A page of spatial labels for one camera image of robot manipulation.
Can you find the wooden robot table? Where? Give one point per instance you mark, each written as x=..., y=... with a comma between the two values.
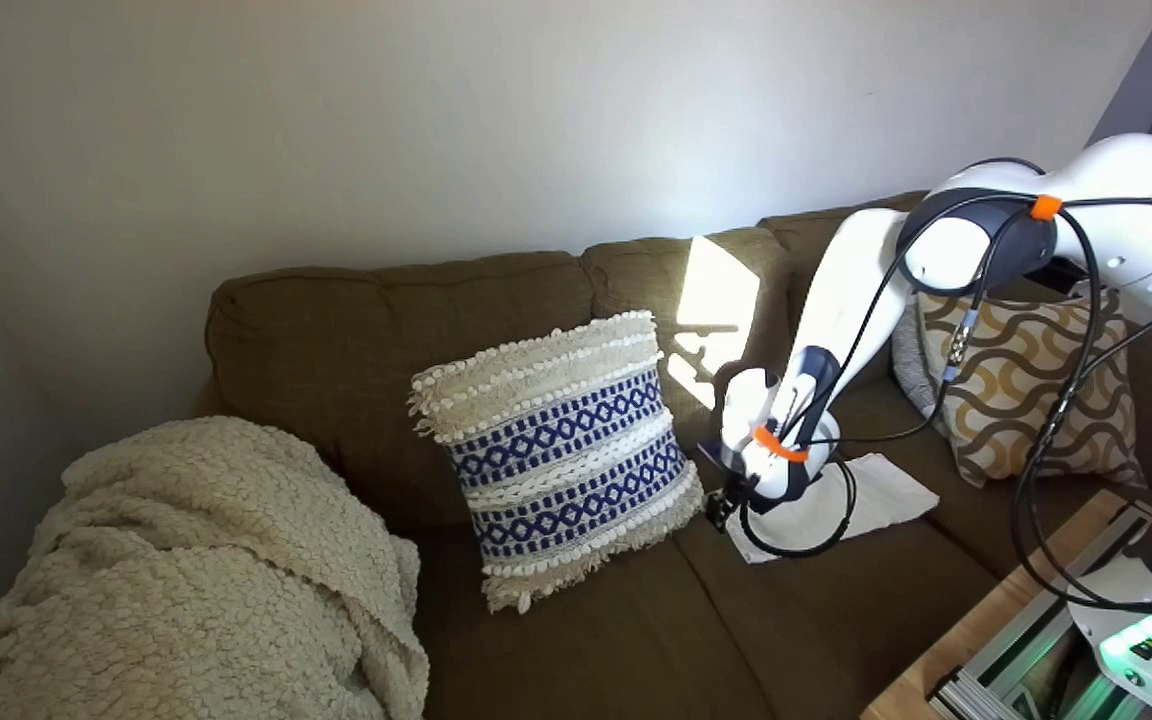
x=951, y=652

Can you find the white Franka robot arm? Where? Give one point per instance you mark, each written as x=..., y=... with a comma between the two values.
x=859, y=292

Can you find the brown fabric sofa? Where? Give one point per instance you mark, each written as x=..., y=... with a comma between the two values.
x=338, y=344

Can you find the gold grey wavy pillow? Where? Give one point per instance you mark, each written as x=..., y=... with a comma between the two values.
x=1020, y=401

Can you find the cream knit blanket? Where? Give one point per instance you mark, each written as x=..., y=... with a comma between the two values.
x=189, y=574

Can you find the aluminium base frame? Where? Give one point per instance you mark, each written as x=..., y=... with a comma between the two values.
x=1017, y=663

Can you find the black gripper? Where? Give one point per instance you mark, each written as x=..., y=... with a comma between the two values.
x=741, y=491

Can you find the white towel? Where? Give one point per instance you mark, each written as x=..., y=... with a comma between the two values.
x=889, y=503

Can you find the blue white woven pillow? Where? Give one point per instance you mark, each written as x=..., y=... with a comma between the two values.
x=562, y=455

